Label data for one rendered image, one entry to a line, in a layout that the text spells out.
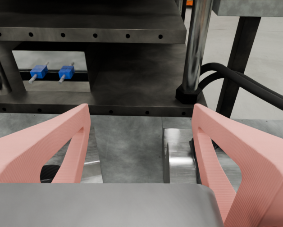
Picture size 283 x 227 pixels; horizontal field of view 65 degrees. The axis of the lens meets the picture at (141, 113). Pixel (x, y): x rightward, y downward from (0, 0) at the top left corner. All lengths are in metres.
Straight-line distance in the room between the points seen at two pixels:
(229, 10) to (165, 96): 0.38
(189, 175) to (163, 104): 0.45
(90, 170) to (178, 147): 0.19
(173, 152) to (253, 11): 0.63
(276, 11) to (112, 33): 0.57
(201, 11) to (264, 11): 0.28
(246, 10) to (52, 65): 0.73
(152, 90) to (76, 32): 0.37
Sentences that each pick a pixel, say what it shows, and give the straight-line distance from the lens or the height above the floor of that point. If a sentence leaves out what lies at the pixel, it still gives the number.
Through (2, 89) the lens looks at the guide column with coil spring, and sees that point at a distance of 1.05.
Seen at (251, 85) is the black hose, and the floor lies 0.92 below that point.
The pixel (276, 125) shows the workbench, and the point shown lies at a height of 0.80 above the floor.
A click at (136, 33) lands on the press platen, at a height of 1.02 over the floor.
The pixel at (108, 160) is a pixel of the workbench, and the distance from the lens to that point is 0.63.
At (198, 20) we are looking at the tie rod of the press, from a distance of 0.76.
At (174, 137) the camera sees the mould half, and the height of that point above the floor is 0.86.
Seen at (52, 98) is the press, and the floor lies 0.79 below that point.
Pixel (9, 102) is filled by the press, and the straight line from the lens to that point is 1.00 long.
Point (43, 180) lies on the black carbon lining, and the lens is 0.54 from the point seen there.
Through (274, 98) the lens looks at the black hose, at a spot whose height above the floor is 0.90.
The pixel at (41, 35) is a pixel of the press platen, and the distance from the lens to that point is 0.91.
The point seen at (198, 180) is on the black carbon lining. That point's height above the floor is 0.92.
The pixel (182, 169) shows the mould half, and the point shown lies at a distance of 0.45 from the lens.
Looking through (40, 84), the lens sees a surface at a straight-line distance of 1.00.
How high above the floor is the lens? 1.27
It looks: 37 degrees down
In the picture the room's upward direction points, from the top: straight up
